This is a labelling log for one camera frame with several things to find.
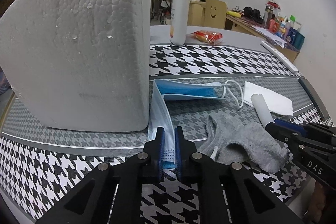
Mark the yellow banana toy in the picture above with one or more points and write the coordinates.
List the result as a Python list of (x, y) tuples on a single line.
[(234, 14)]

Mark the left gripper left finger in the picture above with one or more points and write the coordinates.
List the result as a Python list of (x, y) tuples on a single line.
[(111, 193)]

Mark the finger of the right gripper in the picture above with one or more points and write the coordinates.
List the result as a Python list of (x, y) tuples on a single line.
[(291, 126), (283, 134)]

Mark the black headphones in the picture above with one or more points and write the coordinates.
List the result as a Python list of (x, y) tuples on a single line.
[(253, 14)]

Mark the grey sock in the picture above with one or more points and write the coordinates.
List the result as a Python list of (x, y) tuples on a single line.
[(229, 140)]

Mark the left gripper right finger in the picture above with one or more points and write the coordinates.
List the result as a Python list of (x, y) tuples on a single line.
[(227, 193)]

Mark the person's right hand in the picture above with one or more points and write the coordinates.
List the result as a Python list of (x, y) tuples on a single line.
[(317, 201)]

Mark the papers on desk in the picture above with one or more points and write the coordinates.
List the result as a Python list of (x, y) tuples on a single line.
[(279, 41)]

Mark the white tissue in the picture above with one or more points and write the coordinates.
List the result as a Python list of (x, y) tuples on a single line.
[(276, 102)]

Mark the toiletry bottles group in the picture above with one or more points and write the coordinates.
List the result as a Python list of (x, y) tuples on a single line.
[(286, 28)]

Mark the white foam bar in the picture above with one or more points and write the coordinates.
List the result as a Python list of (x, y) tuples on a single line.
[(262, 110)]

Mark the wooden desk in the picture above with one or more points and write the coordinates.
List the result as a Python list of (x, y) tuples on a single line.
[(197, 15)]

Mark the white styrofoam box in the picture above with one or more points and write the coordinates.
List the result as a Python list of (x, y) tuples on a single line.
[(80, 64)]

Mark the white remote control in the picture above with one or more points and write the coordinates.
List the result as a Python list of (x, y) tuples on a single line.
[(280, 56)]

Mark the houndstooth table mat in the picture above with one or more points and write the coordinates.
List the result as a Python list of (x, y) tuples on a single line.
[(39, 165)]

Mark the blue face mask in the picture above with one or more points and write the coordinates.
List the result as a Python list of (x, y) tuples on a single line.
[(167, 90)]

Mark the white red pump bottle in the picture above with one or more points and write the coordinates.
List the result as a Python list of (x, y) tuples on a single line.
[(179, 18)]

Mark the red snack packet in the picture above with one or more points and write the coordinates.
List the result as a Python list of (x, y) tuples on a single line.
[(208, 37)]

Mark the wooden smiley chair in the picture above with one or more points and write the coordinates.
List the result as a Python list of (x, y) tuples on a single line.
[(215, 14)]

